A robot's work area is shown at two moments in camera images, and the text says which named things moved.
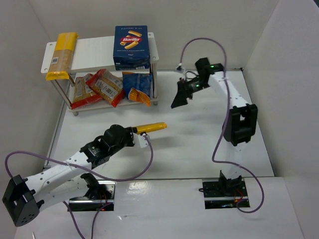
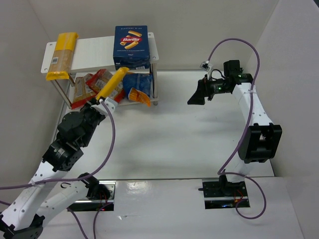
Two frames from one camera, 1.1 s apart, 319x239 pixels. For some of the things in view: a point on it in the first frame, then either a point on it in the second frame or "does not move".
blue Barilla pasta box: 131,50 does not move
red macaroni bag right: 108,85 does not move
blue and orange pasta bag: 138,87 does not move
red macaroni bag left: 83,94 does not move
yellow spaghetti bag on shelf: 62,60 does not move
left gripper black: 131,136 → 92,108
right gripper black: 184,90 → 206,87
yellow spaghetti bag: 151,127 → 112,82
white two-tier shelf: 96,54 does not move
